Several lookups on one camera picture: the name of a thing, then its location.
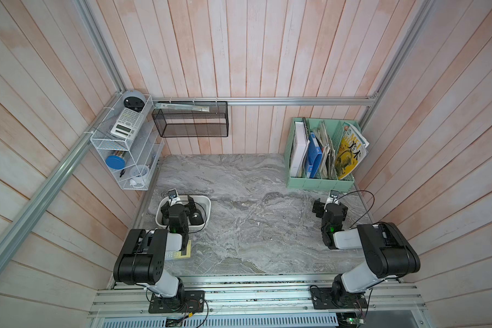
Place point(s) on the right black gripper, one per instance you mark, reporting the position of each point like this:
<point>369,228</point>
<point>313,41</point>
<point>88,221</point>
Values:
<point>319,206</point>

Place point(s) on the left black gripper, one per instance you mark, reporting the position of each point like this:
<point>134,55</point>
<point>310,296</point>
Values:
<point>190,207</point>

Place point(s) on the white plastic storage box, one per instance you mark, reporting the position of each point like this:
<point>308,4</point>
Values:
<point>202,203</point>

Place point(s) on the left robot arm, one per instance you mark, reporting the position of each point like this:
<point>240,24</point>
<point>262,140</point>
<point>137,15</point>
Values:
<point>142,258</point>

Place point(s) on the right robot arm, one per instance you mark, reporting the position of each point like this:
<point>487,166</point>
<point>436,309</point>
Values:
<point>387,252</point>

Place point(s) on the newspapers stack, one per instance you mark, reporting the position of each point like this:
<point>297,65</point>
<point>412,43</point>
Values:
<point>325,169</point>

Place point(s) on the green file organizer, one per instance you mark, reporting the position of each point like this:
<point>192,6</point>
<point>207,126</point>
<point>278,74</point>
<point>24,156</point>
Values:
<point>334,130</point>

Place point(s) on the blue folder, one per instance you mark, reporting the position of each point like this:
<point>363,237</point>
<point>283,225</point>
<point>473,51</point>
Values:
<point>314,156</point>

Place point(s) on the yellow magazine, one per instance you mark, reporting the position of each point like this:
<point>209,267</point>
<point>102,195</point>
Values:
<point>352,150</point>

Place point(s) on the blue lid jar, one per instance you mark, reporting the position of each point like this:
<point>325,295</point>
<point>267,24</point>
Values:
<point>116,160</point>

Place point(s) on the white binder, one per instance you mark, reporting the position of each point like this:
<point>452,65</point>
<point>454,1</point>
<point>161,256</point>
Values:
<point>299,149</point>

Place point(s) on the white calculator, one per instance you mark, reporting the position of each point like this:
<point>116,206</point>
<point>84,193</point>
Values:
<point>127,124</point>

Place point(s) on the round grey speaker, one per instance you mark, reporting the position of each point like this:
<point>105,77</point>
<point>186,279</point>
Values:
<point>134,100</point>

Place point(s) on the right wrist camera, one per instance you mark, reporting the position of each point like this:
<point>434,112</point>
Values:
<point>333,197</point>

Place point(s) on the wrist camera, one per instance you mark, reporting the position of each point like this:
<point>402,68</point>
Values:
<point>333,197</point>
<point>173,197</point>

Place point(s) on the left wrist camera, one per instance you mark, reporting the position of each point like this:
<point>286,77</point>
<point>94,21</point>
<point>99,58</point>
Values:
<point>173,197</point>

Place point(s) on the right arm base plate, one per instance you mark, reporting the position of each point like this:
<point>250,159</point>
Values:
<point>334,298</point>

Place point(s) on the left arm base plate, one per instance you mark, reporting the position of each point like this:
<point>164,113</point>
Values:
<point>183,302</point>

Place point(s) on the white wire wall shelf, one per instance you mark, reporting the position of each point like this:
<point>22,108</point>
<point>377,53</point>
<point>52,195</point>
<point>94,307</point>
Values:
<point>145,149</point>

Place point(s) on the black mesh wall basket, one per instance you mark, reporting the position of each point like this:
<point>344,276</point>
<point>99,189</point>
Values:
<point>191,119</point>

